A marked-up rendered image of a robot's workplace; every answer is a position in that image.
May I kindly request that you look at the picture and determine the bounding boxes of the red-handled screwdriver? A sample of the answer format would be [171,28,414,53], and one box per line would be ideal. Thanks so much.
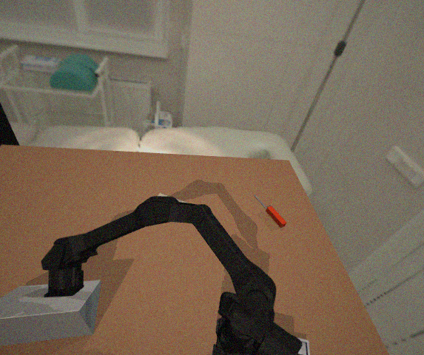
[254,195,286,228]

